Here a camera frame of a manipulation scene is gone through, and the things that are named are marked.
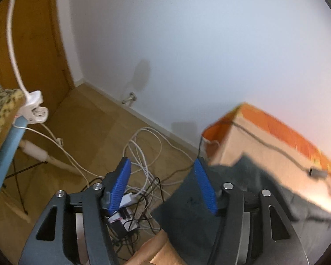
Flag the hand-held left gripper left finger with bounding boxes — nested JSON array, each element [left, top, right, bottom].
[[18, 157, 133, 265]]

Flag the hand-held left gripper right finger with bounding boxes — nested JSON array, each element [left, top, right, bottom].
[[193, 157, 311, 265]]

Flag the dark grey pants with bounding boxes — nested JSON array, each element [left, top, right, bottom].
[[150, 156, 331, 265]]

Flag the white power adapter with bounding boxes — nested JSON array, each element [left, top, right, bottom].
[[118, 193, 139, 207]]

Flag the black power adapter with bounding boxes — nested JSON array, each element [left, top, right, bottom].
[[110, 212, 131, 238]]

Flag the metal door stopper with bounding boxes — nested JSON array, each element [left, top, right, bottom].
[[122, 92, 137, 106]]

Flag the white tube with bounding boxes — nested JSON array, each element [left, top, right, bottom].
[[19, 140, 82, 175]]

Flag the small grey adapter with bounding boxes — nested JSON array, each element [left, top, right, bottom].
[[308, 167, 328, 180]]

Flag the white clamp lamp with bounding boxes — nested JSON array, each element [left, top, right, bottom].
[[6, 0, 49, 124]]

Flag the blue chair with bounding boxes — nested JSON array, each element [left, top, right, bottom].
[[0, 74, 26, 218]]

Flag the patterned yellow seat cushion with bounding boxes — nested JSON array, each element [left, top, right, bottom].
[[0, 87, 26, 155]]

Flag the wooden door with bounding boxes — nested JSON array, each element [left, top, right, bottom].
[[0, 0, 75, 136]]

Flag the white cable bundle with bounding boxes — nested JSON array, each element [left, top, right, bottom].
[[122, 127, 200, 198]]

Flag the black cable tangle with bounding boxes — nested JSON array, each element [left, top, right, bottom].
[[83, 175, 167, 256]]

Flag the white lamp cable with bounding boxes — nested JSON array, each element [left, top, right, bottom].
[[14, 121, 107, 179]]

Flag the thin black cable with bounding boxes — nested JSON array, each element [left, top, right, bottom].
[[231, 121, 313, 172]]

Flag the thin black wire stand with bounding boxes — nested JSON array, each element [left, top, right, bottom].
[[4, 160, 49, 215]]

